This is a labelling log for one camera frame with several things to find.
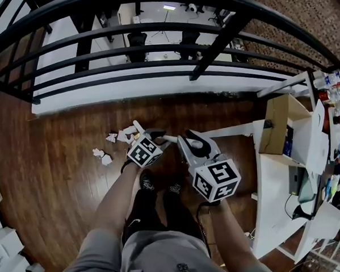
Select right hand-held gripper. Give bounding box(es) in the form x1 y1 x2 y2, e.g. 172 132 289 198
177 126 243 204

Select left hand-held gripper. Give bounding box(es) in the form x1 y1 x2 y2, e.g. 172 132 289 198
125 127 174 169

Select paper scraps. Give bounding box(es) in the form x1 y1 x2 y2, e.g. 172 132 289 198
116 125 138 144

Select person's left forearm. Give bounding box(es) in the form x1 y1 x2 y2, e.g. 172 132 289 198
90 162 145 240

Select person's right forearm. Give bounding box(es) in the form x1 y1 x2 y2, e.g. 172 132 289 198
209 198 262 272

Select person's right shoe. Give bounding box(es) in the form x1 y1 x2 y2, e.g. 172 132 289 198
168 178 187 196

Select person's shoe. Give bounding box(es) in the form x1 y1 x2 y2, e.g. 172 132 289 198
168 178 187 196
139 169 156 191

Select person's left shoe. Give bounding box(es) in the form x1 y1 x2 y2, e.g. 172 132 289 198
139 169 156 191

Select person's right leg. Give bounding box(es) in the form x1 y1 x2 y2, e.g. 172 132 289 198
161 187 207 244

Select person's leg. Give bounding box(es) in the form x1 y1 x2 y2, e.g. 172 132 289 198
161 187 207 244
119 186 170 244

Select person's left leg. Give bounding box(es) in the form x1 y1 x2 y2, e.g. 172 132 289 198
119 186 170 244

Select open cardboard box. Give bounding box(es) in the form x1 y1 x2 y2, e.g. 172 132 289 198
255 91 331 179

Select dark grey device box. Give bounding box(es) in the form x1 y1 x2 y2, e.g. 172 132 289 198
287 165 306 197

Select black office chair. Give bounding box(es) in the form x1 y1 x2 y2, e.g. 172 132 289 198
179 30 203 61
126 32 150 64

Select grey-green flat pouch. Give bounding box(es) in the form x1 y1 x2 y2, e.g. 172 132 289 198
296 170 317 203

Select black metal railing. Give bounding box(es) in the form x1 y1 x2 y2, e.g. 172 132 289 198
0 0 340 107

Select person's grey shirt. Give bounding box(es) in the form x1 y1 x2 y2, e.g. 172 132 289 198
55 219 276 272

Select black barcode scanner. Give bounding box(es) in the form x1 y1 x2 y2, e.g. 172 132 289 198
292 204 314 222

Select black square pillar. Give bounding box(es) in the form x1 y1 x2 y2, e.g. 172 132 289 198
72 11 99 73

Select white office desk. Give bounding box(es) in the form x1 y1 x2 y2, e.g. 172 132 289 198
116 3 143 48

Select white shelf unit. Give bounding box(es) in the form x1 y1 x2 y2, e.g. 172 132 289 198
291 223 340 272

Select group of small bottles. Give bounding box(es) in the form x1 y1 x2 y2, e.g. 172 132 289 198
313 70 340 103

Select white water dispenser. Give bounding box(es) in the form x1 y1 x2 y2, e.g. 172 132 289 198
0 225 26 266

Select right hand-held gripper black cable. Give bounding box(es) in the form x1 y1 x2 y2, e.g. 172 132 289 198
195 201 213 258

